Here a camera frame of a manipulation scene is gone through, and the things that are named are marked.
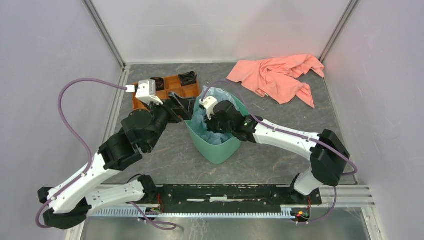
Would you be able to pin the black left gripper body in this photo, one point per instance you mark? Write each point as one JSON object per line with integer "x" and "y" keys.
{"x": 177, "y": 115}

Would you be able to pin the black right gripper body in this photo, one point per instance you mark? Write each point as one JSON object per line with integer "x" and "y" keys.
{"x": 215, "y": 125}

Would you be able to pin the green plastic trash bin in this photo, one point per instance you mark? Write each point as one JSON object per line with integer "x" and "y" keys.
{"x": 215, "y": 147}

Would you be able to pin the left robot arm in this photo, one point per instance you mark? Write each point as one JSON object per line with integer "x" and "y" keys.
{"x": 70, "y": 203}

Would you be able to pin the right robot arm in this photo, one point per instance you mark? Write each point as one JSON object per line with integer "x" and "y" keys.
{"x": 325, "y": 151}

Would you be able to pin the orange compartment tray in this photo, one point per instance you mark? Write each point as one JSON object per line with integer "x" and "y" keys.
{"x": 172, "y": 84}

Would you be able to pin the pink cloth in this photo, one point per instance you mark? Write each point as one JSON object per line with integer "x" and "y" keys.
{"x": 277, "y": 77}

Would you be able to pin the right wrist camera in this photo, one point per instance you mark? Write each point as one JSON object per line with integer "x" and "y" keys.
{"x": 208, "y": 104}

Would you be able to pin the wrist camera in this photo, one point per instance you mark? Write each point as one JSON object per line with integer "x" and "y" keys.
{"x": 208, "y": 104}
{"x": 146, "y": 92}

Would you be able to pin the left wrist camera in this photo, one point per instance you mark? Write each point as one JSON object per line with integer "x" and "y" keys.
{"x": 146, "y": 92}

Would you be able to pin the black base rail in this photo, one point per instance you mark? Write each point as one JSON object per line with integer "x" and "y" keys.
{"x": 226, "y": 198}

